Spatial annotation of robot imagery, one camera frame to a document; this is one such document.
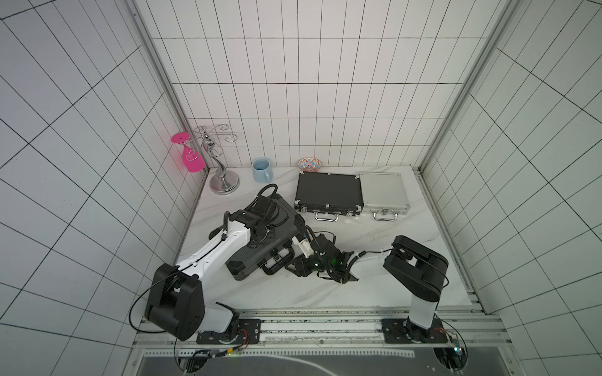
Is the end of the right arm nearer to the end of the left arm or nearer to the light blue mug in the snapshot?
the end of the left arm

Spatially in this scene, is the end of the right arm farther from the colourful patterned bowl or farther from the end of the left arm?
the colourful patterned bowl

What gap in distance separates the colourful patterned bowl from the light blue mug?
0.53ft

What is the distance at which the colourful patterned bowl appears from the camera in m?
1.20

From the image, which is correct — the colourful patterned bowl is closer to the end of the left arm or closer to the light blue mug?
the light blue mug

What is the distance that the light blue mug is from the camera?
1124mm
